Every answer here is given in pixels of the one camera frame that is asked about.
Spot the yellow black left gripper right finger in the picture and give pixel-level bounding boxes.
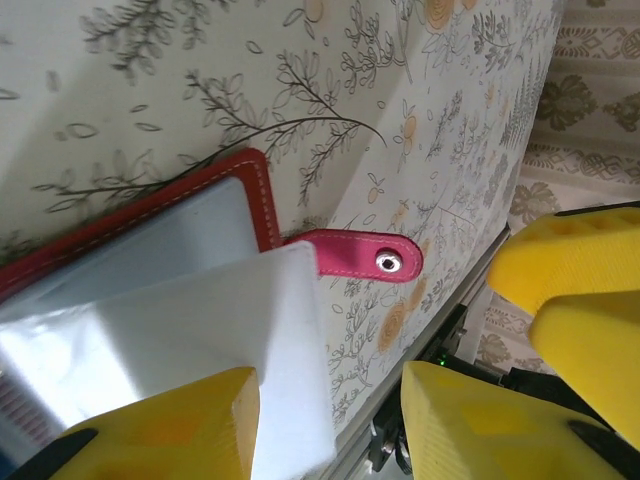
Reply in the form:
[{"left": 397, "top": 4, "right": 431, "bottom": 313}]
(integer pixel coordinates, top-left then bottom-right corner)
[{"left": 398, "top": 360, "right": 640, "bottom": 480}]

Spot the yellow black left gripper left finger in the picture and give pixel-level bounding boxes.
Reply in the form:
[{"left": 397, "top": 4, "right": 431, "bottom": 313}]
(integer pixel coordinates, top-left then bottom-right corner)
[{"left": 0, "top": 366, "right": 262, "bottom": 480}]

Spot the red card holder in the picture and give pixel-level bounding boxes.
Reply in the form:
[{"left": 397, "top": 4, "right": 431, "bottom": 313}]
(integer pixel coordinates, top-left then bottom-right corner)
[{"left": 0, "top": 147, "right": 425, "bottom": 480}]

